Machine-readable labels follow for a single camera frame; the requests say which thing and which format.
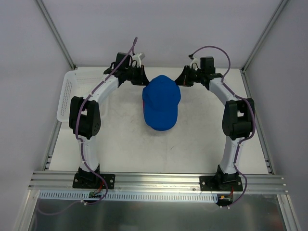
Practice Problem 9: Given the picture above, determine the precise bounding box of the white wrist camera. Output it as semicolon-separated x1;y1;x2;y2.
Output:
189;54;200;70
131;52;145;67

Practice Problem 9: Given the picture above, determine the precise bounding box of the blue cap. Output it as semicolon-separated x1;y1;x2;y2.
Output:
142;75;181;131

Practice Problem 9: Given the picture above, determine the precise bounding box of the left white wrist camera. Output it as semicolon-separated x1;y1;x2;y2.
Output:
131;52;145;67

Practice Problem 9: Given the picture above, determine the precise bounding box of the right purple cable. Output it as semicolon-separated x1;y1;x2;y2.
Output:
190;45;256;205

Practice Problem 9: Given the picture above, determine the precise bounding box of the purple cable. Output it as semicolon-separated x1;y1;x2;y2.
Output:
75;36;138;206
190;45;256;205

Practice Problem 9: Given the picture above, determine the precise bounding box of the white plastic basket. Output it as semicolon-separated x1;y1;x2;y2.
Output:
57;67;104;123

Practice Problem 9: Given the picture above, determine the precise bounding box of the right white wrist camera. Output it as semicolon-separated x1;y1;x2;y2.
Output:
189;54;200;70

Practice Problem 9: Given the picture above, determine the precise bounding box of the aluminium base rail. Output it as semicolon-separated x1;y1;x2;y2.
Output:
28;171;289;194

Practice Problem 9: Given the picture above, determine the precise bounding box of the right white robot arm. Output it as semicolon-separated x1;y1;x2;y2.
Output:
175;54;256;191

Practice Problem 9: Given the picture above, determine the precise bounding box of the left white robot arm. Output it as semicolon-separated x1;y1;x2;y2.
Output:
69;52;149;188

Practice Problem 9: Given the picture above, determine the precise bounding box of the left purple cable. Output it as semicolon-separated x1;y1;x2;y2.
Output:
75;36;138;206

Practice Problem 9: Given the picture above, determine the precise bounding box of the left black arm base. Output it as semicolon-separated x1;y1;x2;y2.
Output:
72;173;116;190

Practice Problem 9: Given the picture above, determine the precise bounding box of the white slotted cable duct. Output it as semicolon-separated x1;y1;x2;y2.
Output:
38;190;218;203

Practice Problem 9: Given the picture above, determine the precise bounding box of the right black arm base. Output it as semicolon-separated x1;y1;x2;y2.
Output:
199;175;243;192

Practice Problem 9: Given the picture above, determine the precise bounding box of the right aluminium frame post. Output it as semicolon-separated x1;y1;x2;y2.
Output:
241;0;289;73

